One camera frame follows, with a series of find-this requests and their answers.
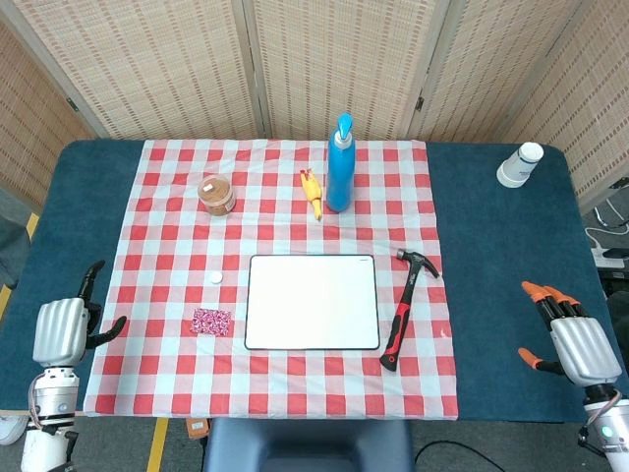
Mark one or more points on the white power strip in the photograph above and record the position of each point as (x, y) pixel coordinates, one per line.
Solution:
(607, 255)

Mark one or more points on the white paper cup stack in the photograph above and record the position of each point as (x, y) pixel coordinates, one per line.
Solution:
(519, 165)

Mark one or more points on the yellow rubber chicken toy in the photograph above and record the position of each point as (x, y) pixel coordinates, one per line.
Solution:
(312, 194)

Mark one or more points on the black red claw hammer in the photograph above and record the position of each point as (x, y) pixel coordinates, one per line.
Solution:
(405, 314)

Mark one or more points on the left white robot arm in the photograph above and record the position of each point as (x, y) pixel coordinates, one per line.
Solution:
(49, 418)

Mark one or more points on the white board black frame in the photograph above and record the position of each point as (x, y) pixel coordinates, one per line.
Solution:
(312, 302)

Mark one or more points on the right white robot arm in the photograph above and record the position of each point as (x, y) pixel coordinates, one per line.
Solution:
(609, 428)

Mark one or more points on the small brown box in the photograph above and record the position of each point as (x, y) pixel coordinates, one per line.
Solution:
(196, 427)

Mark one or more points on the metal screen hinge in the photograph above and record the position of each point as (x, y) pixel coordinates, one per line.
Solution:
(72, 104)
(419, 103)

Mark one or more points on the grey fabric object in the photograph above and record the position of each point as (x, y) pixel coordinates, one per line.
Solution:
(12, 236)

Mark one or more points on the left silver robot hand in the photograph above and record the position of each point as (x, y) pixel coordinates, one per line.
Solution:
(59, 329)

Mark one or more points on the red white patterned packet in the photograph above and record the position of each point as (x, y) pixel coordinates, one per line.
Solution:
(211, 321)

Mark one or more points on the blue spray bottle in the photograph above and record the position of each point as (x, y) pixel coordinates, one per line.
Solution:
(340, 172)

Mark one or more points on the clear jar of rubber bands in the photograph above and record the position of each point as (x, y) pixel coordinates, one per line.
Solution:
(216, 195)

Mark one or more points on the blue padded seat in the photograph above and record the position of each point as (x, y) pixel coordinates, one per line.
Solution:
(309, 445)

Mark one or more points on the woven folding screen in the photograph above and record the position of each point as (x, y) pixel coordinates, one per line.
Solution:
(314, 64)

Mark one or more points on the dark blue table cover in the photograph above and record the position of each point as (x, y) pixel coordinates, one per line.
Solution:
(506, 275)

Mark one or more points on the white game piece disc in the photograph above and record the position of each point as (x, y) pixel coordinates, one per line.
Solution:
(215, 277)

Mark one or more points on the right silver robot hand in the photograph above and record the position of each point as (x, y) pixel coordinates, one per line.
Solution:
(585, 351)

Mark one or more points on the red white checkered tablecloth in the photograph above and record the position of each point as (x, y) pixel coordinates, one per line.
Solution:
(275, 236)

